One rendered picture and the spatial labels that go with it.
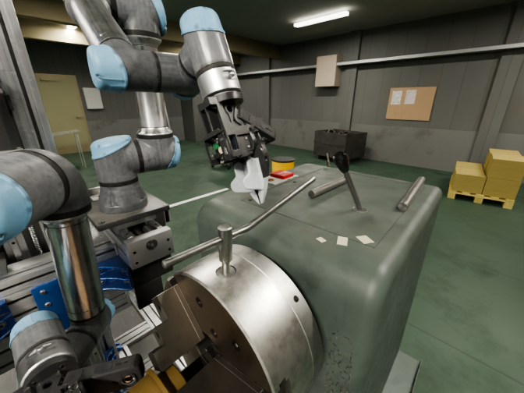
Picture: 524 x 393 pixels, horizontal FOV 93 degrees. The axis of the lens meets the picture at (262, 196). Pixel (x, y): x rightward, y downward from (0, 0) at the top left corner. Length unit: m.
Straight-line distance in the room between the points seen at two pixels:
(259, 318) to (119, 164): 0.66
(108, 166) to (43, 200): 0.41
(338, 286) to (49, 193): 0.49
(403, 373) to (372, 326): 0.80
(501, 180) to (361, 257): 4.67
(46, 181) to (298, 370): 0.49
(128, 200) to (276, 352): 0.67
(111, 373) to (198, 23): 0.59
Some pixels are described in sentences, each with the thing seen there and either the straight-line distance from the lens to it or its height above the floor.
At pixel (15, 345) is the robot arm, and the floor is 1.10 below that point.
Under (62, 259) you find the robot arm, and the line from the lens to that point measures 0.67.
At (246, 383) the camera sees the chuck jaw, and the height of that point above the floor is 1.12.
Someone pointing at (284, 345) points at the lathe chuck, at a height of 1.17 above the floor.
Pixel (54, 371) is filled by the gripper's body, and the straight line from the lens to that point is 0.59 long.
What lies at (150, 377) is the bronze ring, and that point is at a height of 1.12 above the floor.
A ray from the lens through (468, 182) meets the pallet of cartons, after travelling 5.05.
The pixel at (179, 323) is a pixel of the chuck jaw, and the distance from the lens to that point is 0.49.
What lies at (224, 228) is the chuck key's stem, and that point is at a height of 1.32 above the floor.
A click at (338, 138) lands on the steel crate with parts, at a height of 0.63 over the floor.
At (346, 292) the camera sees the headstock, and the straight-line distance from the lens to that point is 0.45.
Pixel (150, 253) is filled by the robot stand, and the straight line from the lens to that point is 0.86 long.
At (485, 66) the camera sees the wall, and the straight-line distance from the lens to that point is 6.86.
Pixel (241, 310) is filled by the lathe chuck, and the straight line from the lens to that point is 0.39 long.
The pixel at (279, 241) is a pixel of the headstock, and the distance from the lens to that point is 0.50.
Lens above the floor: 1.50
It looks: 21 degrees down
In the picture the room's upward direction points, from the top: straight up
